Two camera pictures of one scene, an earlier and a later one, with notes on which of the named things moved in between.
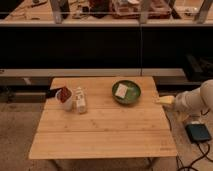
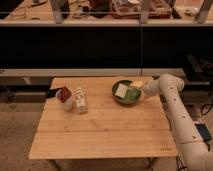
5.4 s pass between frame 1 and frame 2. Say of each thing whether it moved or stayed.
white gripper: moved
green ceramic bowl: stayed
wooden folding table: stayed
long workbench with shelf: stayed
